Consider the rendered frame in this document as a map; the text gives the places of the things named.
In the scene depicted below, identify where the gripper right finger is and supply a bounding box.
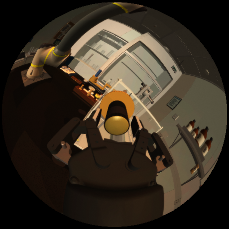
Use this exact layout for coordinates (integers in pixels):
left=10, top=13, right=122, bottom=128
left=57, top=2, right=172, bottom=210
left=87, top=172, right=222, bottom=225
left=131, top=115, right=174, bottom=169

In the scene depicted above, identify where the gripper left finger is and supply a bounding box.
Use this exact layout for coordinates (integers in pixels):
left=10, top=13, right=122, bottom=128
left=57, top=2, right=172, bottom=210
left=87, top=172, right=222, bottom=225
left=47, top=108, right=102, bottom=161

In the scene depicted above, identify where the black brass-capped torsion head knob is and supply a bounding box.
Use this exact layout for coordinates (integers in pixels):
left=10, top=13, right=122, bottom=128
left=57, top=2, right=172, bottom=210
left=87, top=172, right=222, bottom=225
left=104, top=100, right=130, bottom=136

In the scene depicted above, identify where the brown wooden weight block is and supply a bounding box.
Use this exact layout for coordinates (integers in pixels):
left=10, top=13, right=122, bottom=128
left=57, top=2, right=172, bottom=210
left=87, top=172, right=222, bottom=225
left=73, top=85, right=101, bottom=107

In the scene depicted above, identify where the brass check weight with knob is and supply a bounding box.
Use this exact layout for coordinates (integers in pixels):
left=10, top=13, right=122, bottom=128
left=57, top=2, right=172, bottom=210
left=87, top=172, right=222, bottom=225
left=86, top=85, right=96, bottom=97

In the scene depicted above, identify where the brown bottle with white label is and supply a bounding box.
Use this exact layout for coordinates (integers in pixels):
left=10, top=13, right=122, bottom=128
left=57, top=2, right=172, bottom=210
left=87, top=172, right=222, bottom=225
left=194, top=126, right=210, bottom=147
left=186, top=119, right=196, bottom=133
left=191, top=126, right=200, bottom=139
left=200, top=137, right=214, bottom=158

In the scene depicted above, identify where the grey metal clamp apparatus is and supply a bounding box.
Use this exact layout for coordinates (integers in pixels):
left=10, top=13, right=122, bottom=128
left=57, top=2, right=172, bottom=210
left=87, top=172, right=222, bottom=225
left=135, top=82, right=155, bottom=105

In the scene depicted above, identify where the orange graduated dial disc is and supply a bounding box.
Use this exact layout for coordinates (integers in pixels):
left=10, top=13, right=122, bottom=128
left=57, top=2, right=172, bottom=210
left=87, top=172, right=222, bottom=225
left=99, top=90, right=135, bottom=120

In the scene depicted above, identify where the beige square base sheet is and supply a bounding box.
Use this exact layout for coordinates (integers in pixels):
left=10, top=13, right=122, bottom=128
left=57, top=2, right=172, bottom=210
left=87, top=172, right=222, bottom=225
left=20, top=69, right=51, bottom=87

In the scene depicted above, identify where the brass stand with blue cap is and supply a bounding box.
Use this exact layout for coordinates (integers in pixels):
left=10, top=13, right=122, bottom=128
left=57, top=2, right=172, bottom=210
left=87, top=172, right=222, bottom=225
left=89, top=69, right=112, bottom=91

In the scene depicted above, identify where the orange printed card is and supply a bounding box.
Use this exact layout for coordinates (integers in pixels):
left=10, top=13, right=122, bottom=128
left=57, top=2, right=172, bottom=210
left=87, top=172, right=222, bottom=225
left=60, top=65, right=76, bottom=74

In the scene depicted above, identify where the white glass-fronted fume cupboard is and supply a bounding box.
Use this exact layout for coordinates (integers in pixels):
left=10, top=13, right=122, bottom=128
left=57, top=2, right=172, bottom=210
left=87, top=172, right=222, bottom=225
left=97, top=32, right=182, bottom=115

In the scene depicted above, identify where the white glass-door cabinet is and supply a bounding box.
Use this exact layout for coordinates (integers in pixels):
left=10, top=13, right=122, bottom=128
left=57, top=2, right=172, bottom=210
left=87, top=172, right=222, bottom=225
left=69, top=18, right=142, bottom=81

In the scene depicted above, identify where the grey wall shelf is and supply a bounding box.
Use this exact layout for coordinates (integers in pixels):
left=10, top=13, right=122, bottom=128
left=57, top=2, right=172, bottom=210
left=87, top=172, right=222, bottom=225
left=169, top=122, right=206, bottom=187

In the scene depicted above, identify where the dark framed wall notice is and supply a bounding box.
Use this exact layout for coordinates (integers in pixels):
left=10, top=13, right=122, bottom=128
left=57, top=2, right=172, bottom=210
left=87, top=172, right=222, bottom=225
left=166, top=95, right=182, bottom=110

